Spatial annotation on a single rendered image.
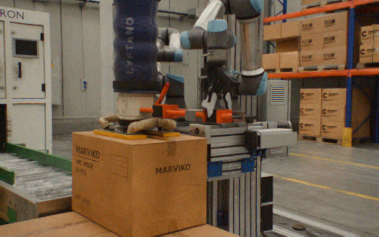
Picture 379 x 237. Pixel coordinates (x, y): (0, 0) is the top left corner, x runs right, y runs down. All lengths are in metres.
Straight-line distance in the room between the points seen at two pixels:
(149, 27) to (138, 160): 0.63
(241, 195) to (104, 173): 0.93
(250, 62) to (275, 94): 0.54
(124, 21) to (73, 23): 9.90
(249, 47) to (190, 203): 0.79
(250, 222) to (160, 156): 1.00
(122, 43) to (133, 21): 0.11
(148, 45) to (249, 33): 0.48
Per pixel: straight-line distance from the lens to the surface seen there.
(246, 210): 2.61
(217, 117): 1.55
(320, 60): 10.10
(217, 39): 1.60
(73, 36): 11.85
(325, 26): 10.11
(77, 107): 11.81
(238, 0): 2.03
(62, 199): 2.36
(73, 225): 2.10
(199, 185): 1.98
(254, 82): 2.15
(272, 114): 2.61
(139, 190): 1.79
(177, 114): 1.76
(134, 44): 2.00
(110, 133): 2.02
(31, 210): 2.41
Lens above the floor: 1.17
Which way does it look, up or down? 3 degrees down
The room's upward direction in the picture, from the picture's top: straight up
